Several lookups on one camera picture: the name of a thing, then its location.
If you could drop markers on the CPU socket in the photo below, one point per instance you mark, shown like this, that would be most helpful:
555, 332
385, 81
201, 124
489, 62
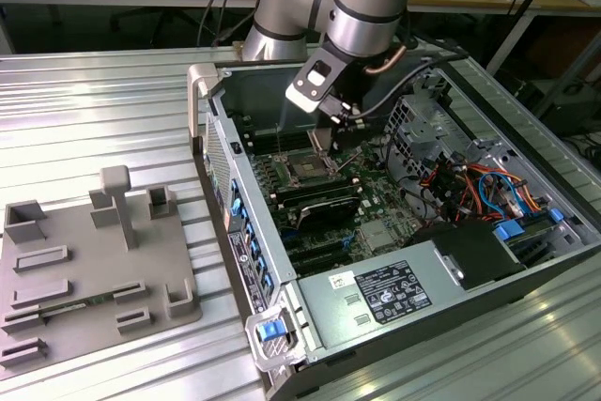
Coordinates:
305, 171

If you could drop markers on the black RAM slot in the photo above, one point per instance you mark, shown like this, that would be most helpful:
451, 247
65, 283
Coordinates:
319, 194
293, 144
319, 184
319, 189
293, 134
319, 198
293, 129
293, 139

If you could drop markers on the black expansion slot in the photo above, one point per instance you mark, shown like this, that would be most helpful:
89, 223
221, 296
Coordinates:
321, 262
317, 249

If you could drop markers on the blue slot cover tab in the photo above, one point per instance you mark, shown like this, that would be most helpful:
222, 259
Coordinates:
249, 232
264, 269
236, 210
268, 286
235, 186
256, 250

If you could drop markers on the green motherboard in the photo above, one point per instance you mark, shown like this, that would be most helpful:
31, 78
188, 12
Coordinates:
375, 194

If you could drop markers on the grey metal drive cage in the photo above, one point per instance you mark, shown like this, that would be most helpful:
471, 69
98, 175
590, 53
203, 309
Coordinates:
422, 133

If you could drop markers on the black graphics card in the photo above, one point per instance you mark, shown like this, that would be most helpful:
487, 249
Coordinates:
328, 213

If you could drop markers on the grey open PC case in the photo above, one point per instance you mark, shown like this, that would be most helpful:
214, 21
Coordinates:
263, 91

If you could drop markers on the silver chipset heatsink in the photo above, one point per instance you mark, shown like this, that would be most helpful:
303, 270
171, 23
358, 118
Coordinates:
375, 236

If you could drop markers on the black plastic fan shroud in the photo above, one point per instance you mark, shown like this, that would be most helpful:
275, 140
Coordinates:
474, 251

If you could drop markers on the grey power supply unit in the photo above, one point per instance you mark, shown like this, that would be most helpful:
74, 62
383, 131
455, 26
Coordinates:
328, 316

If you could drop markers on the blue disk carrier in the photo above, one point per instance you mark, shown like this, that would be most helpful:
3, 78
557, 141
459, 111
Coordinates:
509, 231

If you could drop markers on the blue latch button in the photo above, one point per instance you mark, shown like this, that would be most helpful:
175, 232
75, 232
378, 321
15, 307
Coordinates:
268, 330

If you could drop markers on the blue plastic clip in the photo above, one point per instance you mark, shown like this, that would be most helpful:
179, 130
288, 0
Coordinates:
556, 215

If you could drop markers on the grey case latch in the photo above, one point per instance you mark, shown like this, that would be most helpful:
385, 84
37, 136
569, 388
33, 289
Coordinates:
277, 354

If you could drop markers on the grey parts rack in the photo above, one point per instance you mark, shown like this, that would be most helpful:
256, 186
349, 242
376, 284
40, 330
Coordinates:
94, 269

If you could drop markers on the green RAM stick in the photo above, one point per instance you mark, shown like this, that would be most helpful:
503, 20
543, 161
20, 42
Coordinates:
75, 303

